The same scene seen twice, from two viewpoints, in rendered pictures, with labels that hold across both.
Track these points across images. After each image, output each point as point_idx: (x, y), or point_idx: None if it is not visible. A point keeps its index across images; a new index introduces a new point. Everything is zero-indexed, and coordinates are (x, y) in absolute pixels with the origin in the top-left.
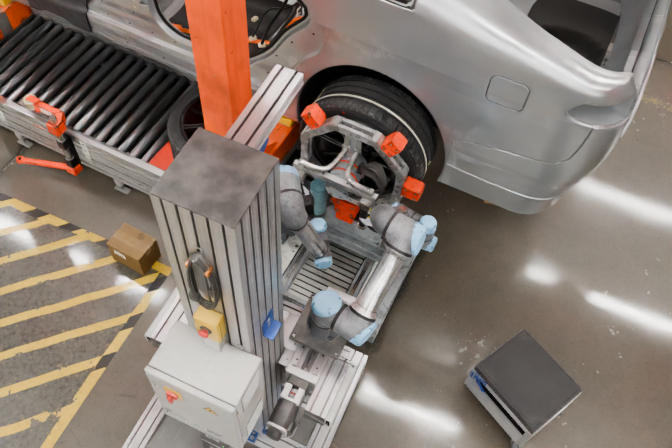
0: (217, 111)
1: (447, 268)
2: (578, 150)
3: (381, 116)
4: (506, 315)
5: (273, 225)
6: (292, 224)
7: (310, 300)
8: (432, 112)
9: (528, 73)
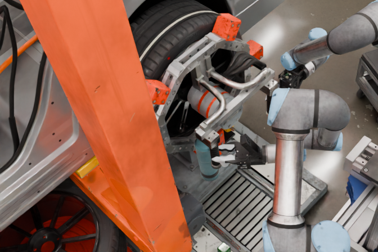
0: (146, 161)
1: (261, 110)
2: None
3: (194, 22)
4: (318, 81)
5: None
6: (349, 115)
7: (369, 173)
8: None
9: None
